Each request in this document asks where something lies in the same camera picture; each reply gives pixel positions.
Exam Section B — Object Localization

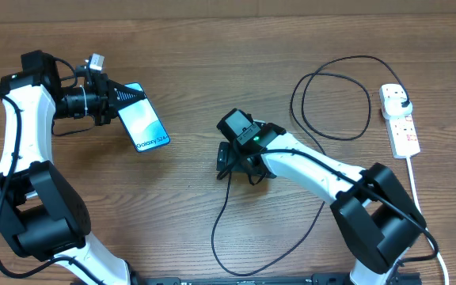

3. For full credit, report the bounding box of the blue Samsung Galaxy smartphone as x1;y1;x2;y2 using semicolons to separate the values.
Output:
118;82;171;152

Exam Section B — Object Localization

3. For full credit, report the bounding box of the black USB charging cable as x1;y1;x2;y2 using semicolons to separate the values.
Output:
211;55;412;277

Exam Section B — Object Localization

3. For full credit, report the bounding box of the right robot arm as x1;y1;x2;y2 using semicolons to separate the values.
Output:
217;108;426;284

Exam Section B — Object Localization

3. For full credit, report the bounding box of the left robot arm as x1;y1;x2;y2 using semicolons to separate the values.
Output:
0;50;165;284

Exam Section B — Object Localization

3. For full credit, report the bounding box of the white charger plug adapter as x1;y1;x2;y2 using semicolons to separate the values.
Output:
382;97;413;120

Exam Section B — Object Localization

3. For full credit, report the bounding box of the white power strip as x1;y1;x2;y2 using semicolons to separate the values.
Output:
379;83;420;159

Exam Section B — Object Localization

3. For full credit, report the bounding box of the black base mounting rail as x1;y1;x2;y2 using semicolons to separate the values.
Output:
69;272;423;285

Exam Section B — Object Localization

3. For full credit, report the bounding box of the white power strip cord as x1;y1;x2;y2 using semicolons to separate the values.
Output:
405;156;450;285

